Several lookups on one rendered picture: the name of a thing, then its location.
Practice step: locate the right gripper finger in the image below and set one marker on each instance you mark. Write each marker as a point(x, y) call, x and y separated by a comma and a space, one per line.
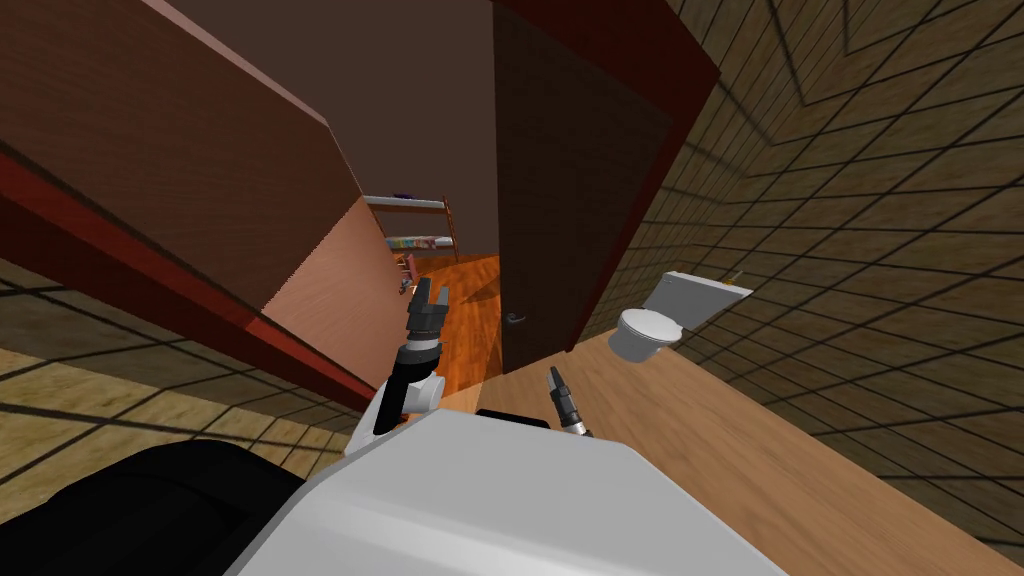
point(554, 378)

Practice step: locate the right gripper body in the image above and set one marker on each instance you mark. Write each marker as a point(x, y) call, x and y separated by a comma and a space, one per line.
point(566, 404)

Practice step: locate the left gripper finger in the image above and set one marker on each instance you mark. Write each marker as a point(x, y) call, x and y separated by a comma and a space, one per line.
point(442, 298)
point(421, 292)

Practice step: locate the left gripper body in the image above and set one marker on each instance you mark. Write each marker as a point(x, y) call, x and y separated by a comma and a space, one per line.
point(424, 324)

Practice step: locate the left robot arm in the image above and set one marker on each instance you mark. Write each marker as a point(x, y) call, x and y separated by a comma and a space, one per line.
point(136, 512)

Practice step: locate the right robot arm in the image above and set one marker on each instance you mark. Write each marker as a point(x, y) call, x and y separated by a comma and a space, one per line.
point(578, 428)

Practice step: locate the wooden shelf with books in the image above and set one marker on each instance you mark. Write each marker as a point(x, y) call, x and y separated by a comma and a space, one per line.
point(420, 220)

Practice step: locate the white toilet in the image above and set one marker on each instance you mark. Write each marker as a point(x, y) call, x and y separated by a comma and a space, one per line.
point(648, 332)

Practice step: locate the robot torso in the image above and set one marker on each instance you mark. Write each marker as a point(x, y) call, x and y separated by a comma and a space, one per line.
point(496, 504)

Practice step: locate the dark brown door leaf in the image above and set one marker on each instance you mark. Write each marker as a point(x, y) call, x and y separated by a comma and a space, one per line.
point(576, 184)

